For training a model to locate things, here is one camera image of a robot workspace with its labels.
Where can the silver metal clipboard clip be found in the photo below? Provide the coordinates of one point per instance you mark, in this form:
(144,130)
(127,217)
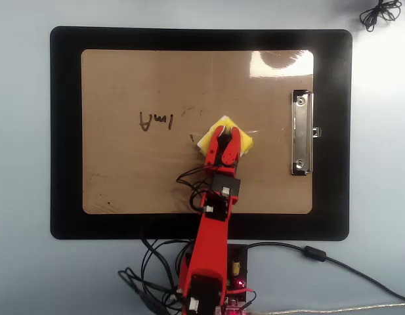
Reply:
(302,131)

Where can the brown clipboard board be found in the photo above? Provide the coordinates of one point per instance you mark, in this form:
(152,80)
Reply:
(140,82)

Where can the black rectangular mat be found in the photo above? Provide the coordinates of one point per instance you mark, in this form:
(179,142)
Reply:
(330,197)

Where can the yellow sponge with black knob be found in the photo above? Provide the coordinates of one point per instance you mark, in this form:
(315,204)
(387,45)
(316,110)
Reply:
(246,141)

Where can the controller circuit board with LED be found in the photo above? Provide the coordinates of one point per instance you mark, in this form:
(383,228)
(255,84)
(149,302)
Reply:
(236,298)

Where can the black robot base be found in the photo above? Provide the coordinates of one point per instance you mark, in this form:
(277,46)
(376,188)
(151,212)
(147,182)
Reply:
(238,252)

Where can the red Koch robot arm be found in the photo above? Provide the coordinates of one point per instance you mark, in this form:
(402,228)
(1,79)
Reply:
(212,246)

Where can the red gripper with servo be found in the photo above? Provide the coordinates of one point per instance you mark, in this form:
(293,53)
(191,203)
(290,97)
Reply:
(218,166)

